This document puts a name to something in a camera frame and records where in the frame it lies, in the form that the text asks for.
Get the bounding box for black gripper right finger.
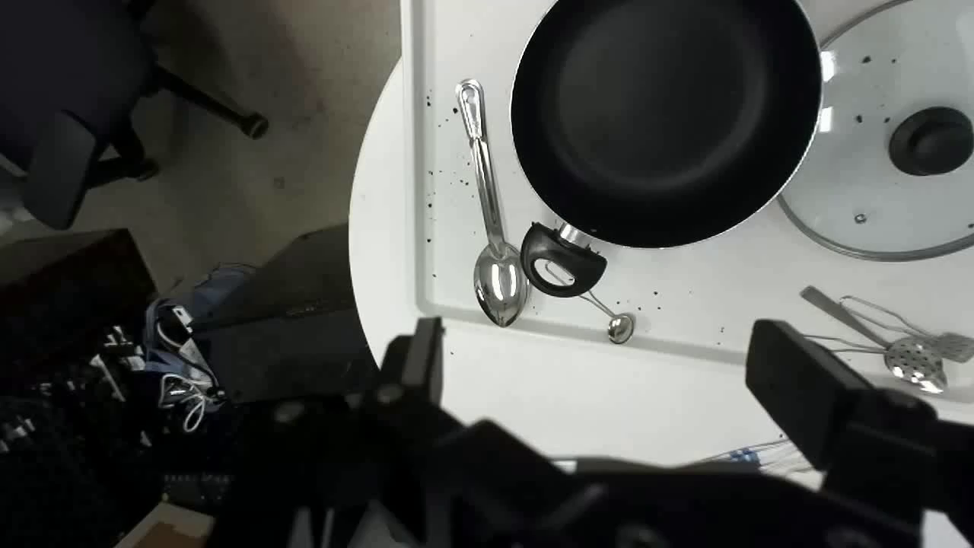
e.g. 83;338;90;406
742;316;940;498

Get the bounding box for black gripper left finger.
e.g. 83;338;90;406
380;313;451;406

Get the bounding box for black pot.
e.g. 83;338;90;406
513;0;826;301

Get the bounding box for large metal spoon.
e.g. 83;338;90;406
451;75;534;328

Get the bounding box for black floor bag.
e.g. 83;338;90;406
196;222;380;406

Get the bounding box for small metal spoon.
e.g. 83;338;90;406
578;286;639;347

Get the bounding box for black box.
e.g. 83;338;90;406
0;224;161;347

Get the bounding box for black office chair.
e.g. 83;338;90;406
0;0;273;231

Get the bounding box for metal wire utensil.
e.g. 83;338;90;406
839;292;974;366

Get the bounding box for white tangled cables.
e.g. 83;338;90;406
140;297;231;436

